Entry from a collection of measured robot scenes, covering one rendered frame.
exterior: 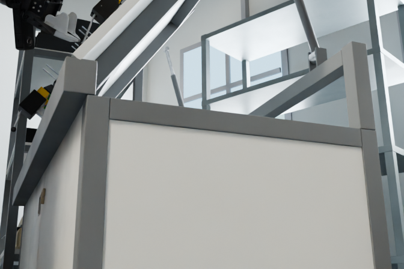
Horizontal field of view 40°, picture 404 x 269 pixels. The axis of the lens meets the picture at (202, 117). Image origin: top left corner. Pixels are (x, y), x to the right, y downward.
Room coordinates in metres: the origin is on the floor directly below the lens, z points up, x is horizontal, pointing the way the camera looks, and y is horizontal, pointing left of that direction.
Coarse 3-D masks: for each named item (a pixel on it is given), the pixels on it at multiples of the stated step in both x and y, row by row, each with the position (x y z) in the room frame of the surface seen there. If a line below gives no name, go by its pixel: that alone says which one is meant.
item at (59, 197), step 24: (72, 144) 1.01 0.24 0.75; (48, 168) 1.36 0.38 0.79; (72, 168) 0.99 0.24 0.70; (48, 192) 1.32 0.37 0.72; (72, 192) 0.98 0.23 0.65; (48, 216) 1.28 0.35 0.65; (72, 216) 0.96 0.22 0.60; (48, 240) 1.25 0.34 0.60; (72, 240) 0.95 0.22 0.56; (48, 264) 1.22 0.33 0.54; (72, 264) 0.93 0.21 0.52
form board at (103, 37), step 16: (128, 0) 0.91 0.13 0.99; (144, 0) 0.97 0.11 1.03; (112, 16) 0.90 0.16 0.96; (128, 16) 0.96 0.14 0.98; (96, 32) 0.89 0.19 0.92; (112, 32) 0.95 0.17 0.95; (80, 48) 0.88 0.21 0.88; (96, 48) 0.93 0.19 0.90; (144, 48) 1.91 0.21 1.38; (128, 64) 1.84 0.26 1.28; (112, 80) 1.79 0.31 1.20
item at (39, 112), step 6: (30, 96) 1.40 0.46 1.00; (36, 96) 1.41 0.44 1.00; (42, 96) 1.41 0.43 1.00; (24, 102) 1.40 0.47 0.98; (30, 102) 1.40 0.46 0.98; (36, 102) 1.41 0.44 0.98; (42, 102) 1.41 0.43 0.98; (18, 108) 1.42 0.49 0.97; (24, 108) 1.40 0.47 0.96; (30, 108) 1.40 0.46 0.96; (36, 108) 1.41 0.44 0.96; (42, 108) 1.43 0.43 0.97; (24, 114) 1.43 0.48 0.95; (30, 114) 1.41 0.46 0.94; (42, 114) 1.43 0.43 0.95; (18, 120) 1.42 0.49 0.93
